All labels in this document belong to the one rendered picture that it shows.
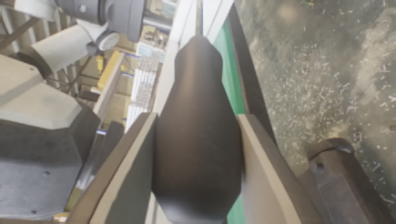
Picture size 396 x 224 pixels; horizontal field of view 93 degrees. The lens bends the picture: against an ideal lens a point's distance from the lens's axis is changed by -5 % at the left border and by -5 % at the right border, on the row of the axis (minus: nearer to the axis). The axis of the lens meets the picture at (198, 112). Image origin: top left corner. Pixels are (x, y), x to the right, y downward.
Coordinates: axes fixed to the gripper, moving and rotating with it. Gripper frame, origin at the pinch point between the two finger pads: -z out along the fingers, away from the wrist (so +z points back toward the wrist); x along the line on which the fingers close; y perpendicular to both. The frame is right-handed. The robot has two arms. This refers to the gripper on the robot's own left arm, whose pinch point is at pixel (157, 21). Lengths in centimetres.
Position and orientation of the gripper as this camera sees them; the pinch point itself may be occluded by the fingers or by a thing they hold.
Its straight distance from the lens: 46.8
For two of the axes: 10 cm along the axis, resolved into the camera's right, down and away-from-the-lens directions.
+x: 3.4, -6.2, -7.1
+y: 0.1, -7.5, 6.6
